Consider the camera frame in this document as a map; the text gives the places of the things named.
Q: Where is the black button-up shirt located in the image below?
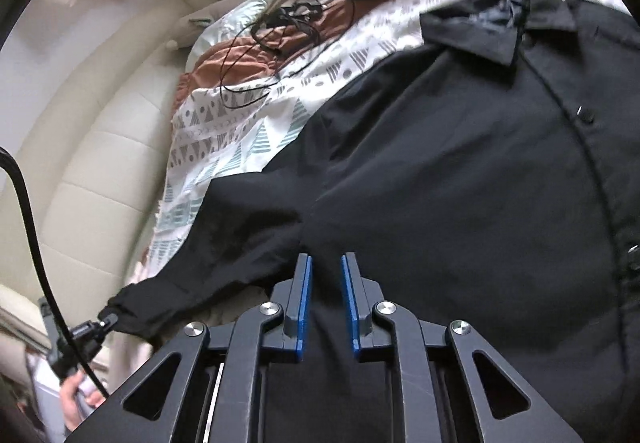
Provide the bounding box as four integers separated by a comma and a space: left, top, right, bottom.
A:
106, 0, 639, 442

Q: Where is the person's left hand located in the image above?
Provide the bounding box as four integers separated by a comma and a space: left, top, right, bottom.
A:
60, 369, 105, 432

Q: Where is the patterned geometric bed blanket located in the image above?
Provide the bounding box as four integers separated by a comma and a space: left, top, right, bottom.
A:
136, 0, 624, 279

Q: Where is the light green pillow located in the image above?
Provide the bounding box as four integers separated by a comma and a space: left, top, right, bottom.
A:
186, 0, 272, 73

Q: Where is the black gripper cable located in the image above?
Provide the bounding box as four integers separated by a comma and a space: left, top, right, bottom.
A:
0, 146, 111, 399

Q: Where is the black tangled cable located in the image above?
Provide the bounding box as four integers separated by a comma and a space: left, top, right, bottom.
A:
217, 0, 356, 111

